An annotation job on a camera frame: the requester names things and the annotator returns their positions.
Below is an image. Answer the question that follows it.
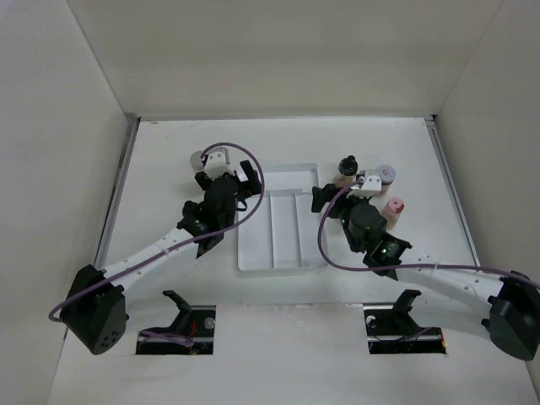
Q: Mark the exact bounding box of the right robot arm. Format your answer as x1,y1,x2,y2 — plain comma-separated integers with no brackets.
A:
311,184,539,361

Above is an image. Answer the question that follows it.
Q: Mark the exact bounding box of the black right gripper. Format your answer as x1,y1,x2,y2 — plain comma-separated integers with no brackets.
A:
312,184,371,253

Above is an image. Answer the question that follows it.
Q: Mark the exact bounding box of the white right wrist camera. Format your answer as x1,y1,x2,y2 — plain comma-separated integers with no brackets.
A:
349,170,382,198

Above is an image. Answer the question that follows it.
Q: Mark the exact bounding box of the silver-lid white bead jar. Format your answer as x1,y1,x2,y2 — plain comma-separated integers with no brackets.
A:
190,151,208,172

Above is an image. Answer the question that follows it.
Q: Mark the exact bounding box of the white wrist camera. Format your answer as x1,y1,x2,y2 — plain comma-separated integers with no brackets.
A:
203,147,233,180
349,170,382,198

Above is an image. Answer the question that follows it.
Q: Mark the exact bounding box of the red-label lid spice jar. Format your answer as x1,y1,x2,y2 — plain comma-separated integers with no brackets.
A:
375,165,396,195

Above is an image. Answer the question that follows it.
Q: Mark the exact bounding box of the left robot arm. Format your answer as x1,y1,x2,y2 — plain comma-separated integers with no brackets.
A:
49,159,265,355

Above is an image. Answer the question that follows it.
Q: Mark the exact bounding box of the black pump-top clear bottle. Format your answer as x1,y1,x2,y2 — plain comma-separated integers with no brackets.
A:
334,155,359,187

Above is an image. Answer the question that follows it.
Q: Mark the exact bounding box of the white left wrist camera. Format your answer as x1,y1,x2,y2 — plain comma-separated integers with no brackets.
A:
203,147,233,180

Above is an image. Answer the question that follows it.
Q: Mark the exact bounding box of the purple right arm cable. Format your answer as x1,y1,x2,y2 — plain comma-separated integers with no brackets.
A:
316,176,540,292

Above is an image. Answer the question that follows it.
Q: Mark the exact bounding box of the white divided organizer tray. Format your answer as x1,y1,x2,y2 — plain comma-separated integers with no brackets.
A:
237,163,326,277

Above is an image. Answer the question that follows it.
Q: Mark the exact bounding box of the pink-lid spice jar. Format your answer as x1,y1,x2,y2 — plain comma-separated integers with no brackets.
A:
381,197,405,230

